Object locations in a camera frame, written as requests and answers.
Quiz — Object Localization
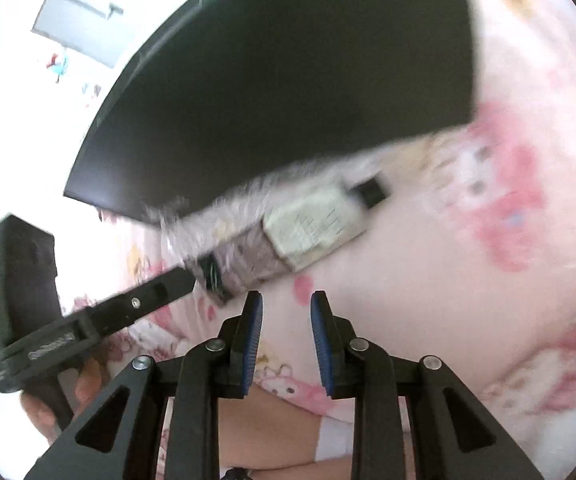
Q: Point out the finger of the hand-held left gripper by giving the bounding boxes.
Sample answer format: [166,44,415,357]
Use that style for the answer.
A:
[90,267,197,337]

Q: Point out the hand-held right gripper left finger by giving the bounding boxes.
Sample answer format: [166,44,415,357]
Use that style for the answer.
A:
[24,290,265,480]

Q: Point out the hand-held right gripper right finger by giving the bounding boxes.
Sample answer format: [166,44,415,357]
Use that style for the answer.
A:
[310,290,543,480]

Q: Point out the clear plastic packet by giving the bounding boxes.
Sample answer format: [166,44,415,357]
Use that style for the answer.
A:
[158,160,393,307]

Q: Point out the black cardboard box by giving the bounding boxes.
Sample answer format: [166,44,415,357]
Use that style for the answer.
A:
[63,0,483,227]

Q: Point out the person's left hand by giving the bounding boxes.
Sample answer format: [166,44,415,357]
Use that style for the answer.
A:
[20,346,114,446]

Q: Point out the person's bare leg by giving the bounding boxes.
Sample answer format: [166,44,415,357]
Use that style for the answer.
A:
[217,385,355,480]

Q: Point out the white shorts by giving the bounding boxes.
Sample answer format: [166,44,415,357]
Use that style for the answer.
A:
[315,416,357,462]

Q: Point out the pink printed blanket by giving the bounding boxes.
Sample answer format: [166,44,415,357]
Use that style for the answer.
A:
[58,0,576,480]

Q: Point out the colourful wall sticker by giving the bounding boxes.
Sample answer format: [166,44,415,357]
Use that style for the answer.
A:
[45,50,72,84]

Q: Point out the grey rectangular wall panel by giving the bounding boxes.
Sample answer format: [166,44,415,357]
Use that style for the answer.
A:
[30,0,125,68]

